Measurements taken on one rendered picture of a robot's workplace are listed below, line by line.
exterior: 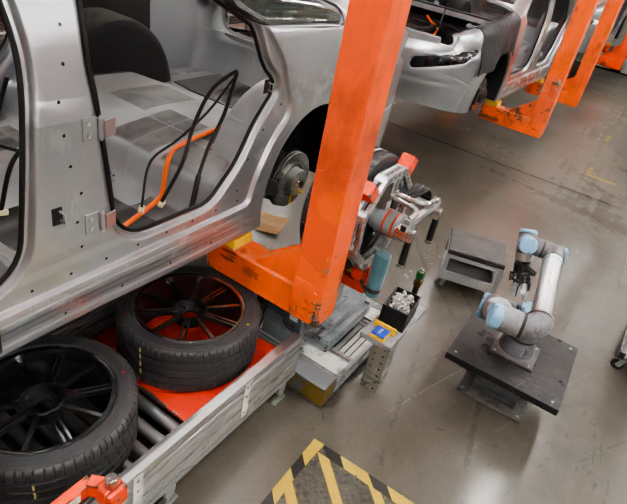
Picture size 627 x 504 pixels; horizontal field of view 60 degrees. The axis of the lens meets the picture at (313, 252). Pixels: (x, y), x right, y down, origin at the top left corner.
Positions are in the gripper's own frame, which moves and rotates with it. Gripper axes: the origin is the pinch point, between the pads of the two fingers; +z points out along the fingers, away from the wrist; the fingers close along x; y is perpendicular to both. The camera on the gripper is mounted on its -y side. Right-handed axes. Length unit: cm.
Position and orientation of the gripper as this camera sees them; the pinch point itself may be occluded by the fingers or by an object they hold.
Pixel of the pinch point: (520, 296)
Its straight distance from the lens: 316.3
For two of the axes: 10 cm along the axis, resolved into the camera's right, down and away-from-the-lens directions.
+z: -0.7, 9.7, 2.3
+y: -8.3, 0.7, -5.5
